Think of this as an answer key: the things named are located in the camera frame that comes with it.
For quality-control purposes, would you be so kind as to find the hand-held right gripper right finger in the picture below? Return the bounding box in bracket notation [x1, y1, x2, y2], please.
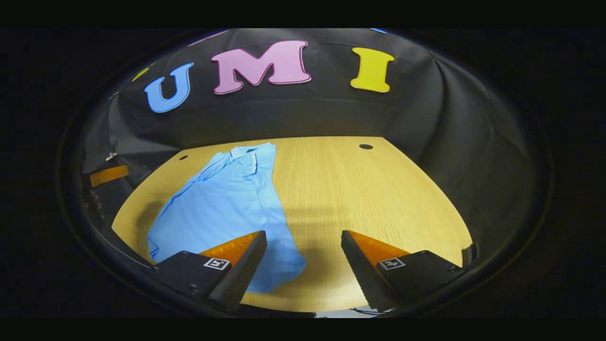
[341, 230, 467, 313]

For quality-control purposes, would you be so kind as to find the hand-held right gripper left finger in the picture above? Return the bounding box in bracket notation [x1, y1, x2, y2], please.
[149, 230, 268, 313]

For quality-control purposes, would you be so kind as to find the light blue T-shirt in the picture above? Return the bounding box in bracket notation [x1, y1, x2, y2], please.
[147, 142, 307, 294]

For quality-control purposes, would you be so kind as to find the black backdrop cloth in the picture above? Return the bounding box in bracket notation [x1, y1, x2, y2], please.
[83, 28, 535, 247]

